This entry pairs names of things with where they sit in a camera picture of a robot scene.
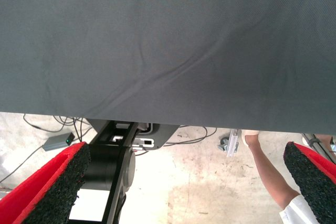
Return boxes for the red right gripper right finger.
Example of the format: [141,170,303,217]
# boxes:
[283,141,336,224]

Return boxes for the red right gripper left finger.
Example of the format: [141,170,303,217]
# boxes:
[0,141,91,224]

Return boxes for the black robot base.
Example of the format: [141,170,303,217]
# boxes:
[68,119,181,224]

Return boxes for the white trouser leg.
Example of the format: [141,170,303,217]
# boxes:
[279,194,320,224]

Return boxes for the person's bare lower leg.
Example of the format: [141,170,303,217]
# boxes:
[313,134,336,146]
[245,134,300,209]

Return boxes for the grey power adapter box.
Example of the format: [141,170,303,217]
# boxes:
[41,132,76,151]

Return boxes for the white shoe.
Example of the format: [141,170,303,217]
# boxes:
[241,129,260,146]

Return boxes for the silver aluminium profile leg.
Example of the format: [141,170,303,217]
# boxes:
[226,129,243,158]

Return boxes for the grey caster wheel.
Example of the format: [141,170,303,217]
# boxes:
[217,136,230,153]

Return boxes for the dark grey table cloth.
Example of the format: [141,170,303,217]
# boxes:
[0,0,336,134]

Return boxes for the thin black floor cable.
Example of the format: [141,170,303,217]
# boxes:
[164,126,217,146]
[0,145,44,184]
[23,113,92,141]

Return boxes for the grey metal frame leg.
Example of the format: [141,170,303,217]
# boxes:
[301,133,326,156]

